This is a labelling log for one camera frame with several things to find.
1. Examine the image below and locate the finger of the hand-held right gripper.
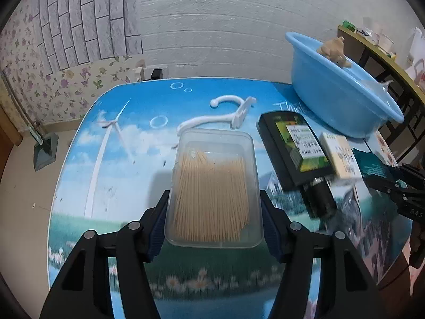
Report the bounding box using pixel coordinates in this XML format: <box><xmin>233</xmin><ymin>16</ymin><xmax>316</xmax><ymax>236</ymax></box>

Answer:
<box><xmin>363</xmin><ymin>175</ymin><xmax>425</xmax><ymax>225</ymax></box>
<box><xmin>385</xmin><ymin>164</ymin><xmax>425</xmax><ymax>190</ymax></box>

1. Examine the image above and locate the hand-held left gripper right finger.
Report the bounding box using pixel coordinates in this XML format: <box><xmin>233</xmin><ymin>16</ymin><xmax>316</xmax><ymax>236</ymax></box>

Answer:
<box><xmin>260</xmin><ymin>189</ymin><xmax>387</xmax><ymax>319</ymax></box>

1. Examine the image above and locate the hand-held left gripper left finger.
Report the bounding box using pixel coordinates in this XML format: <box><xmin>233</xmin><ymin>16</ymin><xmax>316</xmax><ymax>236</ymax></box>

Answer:
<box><xmin>39</xmin><ymin>189</ymin><xmax>171</xmax><ymax>319</ymax></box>

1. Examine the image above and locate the clear toothpick box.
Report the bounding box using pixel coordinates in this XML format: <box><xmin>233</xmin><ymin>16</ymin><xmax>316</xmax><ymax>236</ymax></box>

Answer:
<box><xmin>164</xmin><ymin>130</ymin><xmax>264</xmax><ymax>249</ymax></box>

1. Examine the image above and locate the beige tissue pack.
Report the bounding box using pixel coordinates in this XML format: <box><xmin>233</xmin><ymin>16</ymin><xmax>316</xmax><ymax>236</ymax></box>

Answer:
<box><xmin>319</xmin><ymin>132</ymin><xmax>362</xmax><ymax>182</ymax></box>

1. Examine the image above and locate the black green packet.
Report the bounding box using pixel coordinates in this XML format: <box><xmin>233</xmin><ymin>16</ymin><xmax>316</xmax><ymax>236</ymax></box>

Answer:
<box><xmin>257</xmin><ymin>111</ymin><xmax>337</xmax><ymax>219</ymax></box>

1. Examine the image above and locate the blue plastic basin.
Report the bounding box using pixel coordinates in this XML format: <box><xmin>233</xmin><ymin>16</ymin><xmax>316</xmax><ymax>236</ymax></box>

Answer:
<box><xmin>286</xmin><ymin>32</ymin><xmax>405</xmax><ymax>138</ymax></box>

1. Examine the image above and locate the white plastic hanger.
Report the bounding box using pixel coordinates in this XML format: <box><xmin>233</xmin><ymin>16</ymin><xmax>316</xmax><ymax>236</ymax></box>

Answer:
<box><xmin>177</xmin><ymin>95</ymin><xmax>257</xmax><ymax>137</ymax></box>

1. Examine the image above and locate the beige plush toy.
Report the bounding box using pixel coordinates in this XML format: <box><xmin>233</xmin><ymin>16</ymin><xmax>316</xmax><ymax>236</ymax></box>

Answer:
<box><xmin>317</xmin><ymin>37</ymin><xmax>352</xmax><ymax>69</ymax></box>

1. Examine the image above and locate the white kettle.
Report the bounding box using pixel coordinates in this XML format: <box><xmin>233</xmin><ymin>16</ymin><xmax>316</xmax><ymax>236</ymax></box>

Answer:
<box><xmin>407</xmin><ymin>28</ymin><xmax>425</xmax><ymax>70</ymax></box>

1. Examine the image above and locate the wooden side table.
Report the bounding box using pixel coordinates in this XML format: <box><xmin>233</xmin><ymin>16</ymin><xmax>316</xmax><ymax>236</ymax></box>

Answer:
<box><xmin>337</xmin><ymin>23</ymin><xmax>425</xmax><ymax>160</ymax></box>

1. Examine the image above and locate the grey long-handled dustpan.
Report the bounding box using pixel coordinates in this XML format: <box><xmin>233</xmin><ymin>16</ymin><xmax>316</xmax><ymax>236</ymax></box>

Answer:
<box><xmin>0</xmin><ymin>70</ymin><xmax>60</xmax><ymax>172</ymax></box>

